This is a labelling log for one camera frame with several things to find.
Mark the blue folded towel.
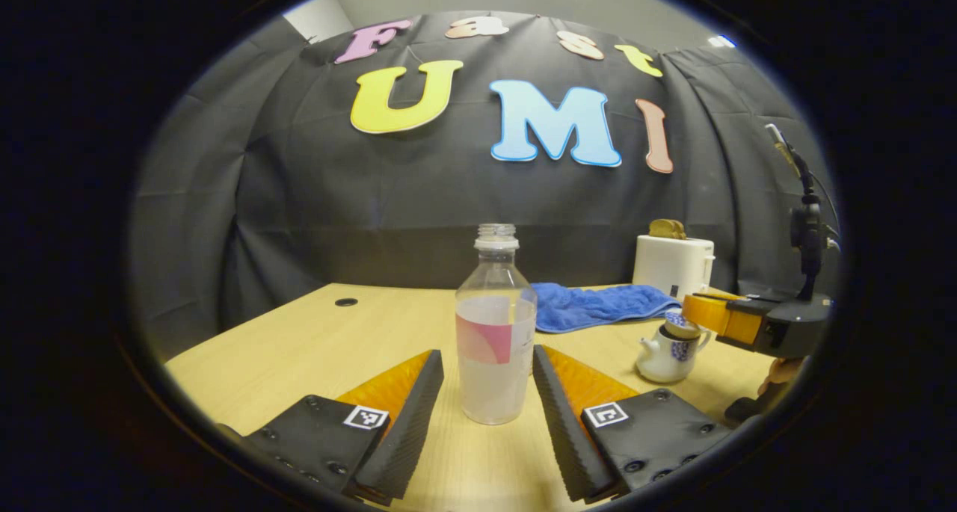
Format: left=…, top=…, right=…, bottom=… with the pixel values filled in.
left=532, top=283, right=683, bottom=334

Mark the black backdrop cloth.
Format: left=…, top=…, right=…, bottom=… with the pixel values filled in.
left=127, top=10, right=842, bottom=363

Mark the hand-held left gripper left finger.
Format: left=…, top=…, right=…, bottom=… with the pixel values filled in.
left=217, top=349, right=445, bottom=507

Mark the white toaster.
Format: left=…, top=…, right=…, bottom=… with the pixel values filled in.
left=633, top=235, right=716, bottom=301

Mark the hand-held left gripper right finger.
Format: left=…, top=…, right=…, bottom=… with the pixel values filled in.
left=532, top=345, right=737, bottom=504

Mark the clear plastic water bottle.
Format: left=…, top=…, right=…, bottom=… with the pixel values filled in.
left=455, top=223, right=538, bottom=426

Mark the white blue-flowered teacup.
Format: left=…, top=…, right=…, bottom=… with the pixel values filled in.
left=636, top=325, right=713, bottom=384

